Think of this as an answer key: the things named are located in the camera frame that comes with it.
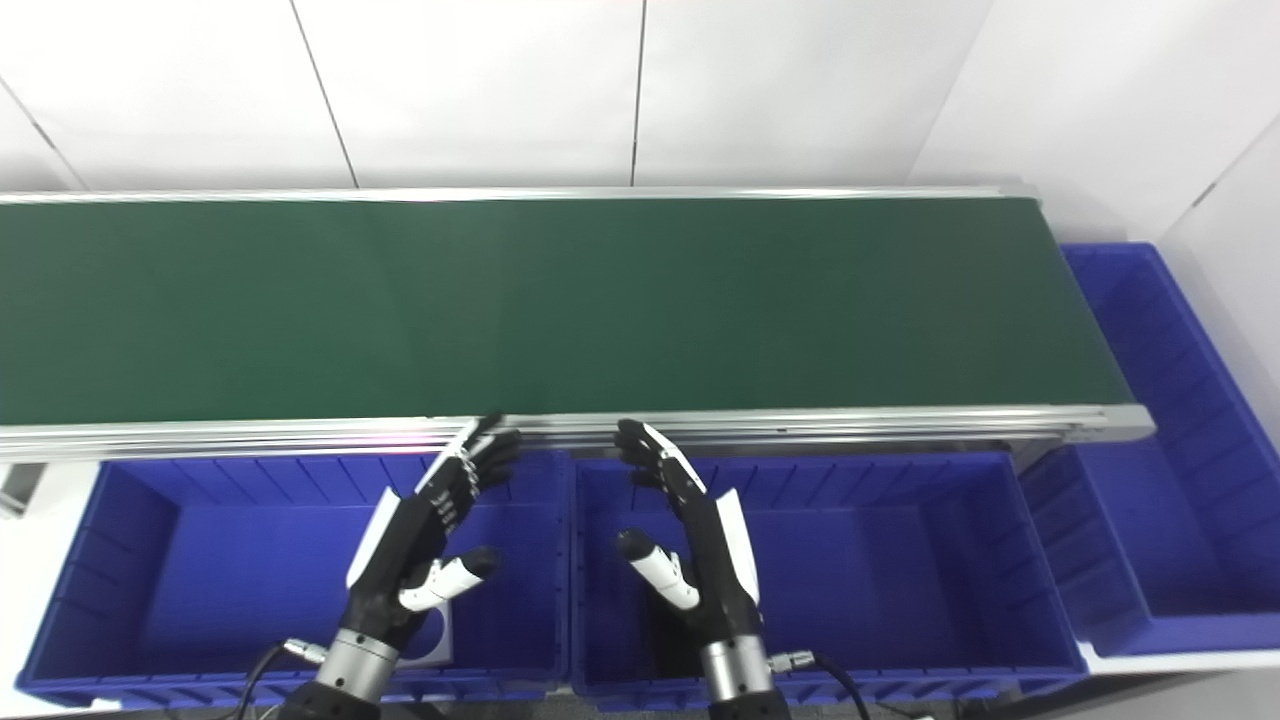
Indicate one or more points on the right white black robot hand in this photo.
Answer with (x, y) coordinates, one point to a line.
(725, 580)

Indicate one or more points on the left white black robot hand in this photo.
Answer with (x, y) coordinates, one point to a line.
(400, 550)

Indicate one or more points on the white square part round hole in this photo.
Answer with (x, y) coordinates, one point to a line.
(445, 640)

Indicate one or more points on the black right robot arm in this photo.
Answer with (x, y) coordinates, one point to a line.
(740, 680)

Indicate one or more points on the blue plastic bin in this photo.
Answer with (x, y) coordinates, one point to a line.
(1180, 520)
(880, 570)
(230, 570)

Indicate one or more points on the green conveyor belt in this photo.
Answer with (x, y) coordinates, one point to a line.
(600, 310)
(800, 420)

